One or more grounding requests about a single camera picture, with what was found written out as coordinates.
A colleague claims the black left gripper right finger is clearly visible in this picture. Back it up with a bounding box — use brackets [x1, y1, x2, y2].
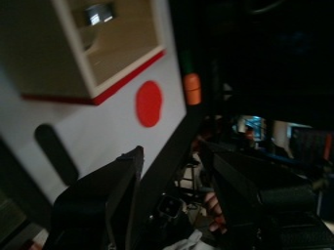
[210, 150, 321, 250]

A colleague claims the light wooden drawer cabinet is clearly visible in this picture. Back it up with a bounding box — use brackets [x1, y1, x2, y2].
[0, 0, 169, 100]

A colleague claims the flat orange dough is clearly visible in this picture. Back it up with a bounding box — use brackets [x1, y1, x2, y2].
[136, 80, 165, 129]

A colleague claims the white crumpled cloth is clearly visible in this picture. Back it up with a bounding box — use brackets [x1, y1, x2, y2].
[162, 229, 218, 250]

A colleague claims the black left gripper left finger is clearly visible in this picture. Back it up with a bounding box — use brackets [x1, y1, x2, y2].
[43, 145, 146, 250]

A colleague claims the orange toy carrot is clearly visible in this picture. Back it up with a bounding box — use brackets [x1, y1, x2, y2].
[182, 49, 204, 106]

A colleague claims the metal dough cutter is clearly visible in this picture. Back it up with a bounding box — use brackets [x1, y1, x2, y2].
[83, 2, 118, 27]

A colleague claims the bright background monitor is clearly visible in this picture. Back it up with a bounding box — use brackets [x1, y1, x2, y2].
[237, 114, 268, 135]

